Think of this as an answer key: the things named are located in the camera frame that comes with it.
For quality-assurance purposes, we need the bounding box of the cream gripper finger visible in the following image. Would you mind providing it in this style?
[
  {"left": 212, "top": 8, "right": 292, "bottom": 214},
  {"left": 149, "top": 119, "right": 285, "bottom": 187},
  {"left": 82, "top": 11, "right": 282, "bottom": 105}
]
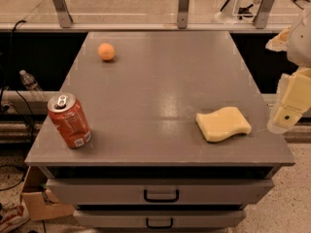
[
  {"left": 267, "top": 67, "right": 311, "bottom": 134},
  {"left": 265, "top": 27, "right": 290, "bottom": 51}
]

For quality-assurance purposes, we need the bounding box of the yellow sponge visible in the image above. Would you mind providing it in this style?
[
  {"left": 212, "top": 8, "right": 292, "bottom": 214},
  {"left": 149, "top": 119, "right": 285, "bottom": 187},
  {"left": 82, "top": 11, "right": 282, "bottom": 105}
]
[{"left": 195, "top": 107, "right": 252, "bottom": 143}]

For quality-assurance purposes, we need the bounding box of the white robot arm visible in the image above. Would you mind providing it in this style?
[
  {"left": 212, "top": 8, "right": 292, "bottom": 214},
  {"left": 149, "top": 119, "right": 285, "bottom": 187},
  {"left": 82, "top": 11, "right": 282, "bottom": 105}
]
[{"left": 265, "top": 9, "right": 311, "bottom": 134}]

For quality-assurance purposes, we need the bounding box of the red coke can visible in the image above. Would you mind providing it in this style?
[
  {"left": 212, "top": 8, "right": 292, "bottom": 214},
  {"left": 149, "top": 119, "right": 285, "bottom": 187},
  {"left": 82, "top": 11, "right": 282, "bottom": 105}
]
[{"left": 48, "top": 93, "right": 91, "bottom": 149}]

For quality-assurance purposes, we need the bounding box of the orange ball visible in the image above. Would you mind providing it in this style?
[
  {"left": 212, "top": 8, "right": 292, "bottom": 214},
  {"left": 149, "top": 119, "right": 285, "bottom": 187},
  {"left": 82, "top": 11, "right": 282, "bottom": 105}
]
[{"left": 98, "top": 44, "right": 115, "bottom": 61}]

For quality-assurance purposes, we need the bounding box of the upper grey drawer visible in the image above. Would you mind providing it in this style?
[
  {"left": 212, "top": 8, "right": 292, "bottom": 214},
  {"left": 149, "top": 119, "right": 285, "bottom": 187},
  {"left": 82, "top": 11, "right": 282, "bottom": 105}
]
[{"left": 48, "top": 179, "right": 274, "bottom": 206}]

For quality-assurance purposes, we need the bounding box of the grey drawer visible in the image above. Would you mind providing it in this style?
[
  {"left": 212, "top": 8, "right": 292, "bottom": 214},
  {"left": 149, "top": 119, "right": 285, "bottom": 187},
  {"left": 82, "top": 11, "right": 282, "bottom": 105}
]
[
  {"left": 48, "top": 179, "right": 274, "bottom": 206},
  {"left": 74, "top": 211, "right": 246, "bottom": 230}
]

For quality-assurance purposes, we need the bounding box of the lower grey drawer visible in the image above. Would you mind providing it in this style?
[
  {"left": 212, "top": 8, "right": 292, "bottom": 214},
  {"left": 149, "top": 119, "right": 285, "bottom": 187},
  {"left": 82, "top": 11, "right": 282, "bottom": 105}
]
[{"left": 74, "top": 211, "right": 246, "bottom": 230}]

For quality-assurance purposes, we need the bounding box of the clear plastic water bottle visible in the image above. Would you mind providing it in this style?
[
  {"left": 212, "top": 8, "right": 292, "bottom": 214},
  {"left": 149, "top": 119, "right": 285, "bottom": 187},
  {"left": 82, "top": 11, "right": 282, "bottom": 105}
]
[{"left": 19, "top": 70, "right": 46, "bottom": 101}]

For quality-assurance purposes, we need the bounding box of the cardboard box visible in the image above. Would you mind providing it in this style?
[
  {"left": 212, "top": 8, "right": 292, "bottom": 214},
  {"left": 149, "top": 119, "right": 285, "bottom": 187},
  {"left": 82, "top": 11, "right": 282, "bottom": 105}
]
[{"left": 21, "top": 167, "right": 74, "bottom": 220}]

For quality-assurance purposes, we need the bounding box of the red white sneaker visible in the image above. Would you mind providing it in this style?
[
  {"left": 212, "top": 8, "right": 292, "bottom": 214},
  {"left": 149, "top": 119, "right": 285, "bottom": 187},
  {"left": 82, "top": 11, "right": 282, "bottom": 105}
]
[{"left": 0, "top": 203, "right": 30, "bottom": 233}]

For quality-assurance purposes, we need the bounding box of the right metal bracket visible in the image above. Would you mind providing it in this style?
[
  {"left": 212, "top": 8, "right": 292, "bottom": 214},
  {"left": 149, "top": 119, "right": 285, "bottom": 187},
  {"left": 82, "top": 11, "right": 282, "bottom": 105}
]
[{"left": 253, "top": 0, "right": 275, "bottom": 29}]

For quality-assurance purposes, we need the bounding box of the metal bracket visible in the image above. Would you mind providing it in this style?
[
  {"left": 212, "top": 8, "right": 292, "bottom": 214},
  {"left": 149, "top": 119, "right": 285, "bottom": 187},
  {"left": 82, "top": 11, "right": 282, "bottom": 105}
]
[
  {"left": 52, "top": 0, "right": 73, "bottom": 28},
  {"left": 177, "top": 0, "right": 190, "bottom": 29},
  {"left": 253, "top": 0, "right": 275, "bottom": 29}
]

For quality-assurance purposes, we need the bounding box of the middle metal bracket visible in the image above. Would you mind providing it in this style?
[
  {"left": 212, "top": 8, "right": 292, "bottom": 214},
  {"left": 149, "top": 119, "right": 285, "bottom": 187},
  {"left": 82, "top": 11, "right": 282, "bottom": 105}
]
[{"left": 177, "top": 0, "right": 190, "bottom": 29}]

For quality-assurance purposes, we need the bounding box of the left metal bracket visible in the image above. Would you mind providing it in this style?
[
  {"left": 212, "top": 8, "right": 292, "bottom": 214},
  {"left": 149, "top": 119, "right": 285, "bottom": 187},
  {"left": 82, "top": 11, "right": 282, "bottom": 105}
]
[{"left": 52, "top": 0, "right": 73, "bottom": 28}]

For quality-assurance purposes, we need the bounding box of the black cable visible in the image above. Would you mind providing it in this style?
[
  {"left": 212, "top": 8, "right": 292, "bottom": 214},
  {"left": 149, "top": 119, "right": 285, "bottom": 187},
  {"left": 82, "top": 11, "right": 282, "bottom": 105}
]
[{"left": 0, "top": 19, "right": 37, "bottom": 144}]

